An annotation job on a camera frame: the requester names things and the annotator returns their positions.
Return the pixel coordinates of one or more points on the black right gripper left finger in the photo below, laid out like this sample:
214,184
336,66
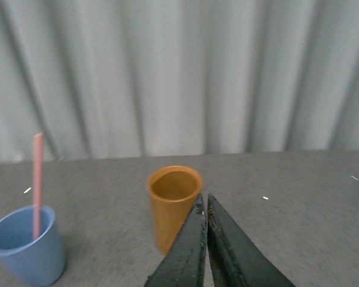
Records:
184,264

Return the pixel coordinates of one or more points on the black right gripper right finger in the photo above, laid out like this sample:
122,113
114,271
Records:
234,259

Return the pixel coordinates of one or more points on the bamboo chopstick holder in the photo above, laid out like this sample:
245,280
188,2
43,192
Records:
172,191

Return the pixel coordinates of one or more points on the blue plastic cup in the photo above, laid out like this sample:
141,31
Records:
35,262

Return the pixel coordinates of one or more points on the white pleated curtain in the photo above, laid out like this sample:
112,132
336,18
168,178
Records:
111,79

